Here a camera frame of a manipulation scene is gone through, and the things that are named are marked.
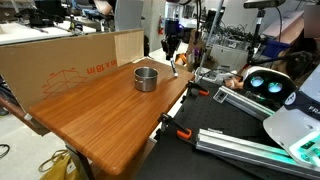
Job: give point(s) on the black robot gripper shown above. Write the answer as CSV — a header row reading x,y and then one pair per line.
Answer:
x,y
172,40

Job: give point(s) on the white marker with black cap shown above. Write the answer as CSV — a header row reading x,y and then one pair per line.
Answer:
x,y
173,68

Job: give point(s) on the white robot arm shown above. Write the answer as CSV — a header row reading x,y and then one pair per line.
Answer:
x,y
174,10

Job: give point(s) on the white Franka robot base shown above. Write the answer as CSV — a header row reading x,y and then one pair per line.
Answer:
x,y
296,125

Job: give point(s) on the small steel pot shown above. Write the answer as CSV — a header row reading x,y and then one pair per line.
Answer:
x,y
145,78

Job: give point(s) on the red fire extinguisher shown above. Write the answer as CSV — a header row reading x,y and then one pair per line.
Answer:
x,y
161,25

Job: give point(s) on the far orange black clamp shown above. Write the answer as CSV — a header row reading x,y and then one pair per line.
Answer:
x,y
192,85

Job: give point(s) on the orange black clamp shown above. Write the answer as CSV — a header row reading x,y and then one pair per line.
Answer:
x,y
192,85
181,131

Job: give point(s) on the near orange black clamp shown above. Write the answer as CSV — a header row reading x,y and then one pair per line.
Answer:
x,y
181,131

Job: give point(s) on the blue plastic bin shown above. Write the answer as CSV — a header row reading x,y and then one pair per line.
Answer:
x,y
273,48

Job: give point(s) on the white VR headset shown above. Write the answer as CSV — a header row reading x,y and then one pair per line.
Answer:
x,y
267,87

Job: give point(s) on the black perforated breadboard table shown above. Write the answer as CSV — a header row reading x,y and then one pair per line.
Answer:
x,y
174,158

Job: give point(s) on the brown cardboard box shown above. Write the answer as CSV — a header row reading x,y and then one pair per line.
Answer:
x,y
38,70

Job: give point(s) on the yellow bag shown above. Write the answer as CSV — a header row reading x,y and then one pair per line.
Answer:
x,y
59,166

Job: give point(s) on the far aluminium extrusion rail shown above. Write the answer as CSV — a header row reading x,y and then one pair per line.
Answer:
x,y
243,103

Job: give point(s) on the aluminium extrusion rail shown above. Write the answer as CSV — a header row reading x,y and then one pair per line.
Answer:
x,y
254,153
243,103

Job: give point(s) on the near aluminium extrusion rail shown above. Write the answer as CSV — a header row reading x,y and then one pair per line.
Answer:
x,y
254,153

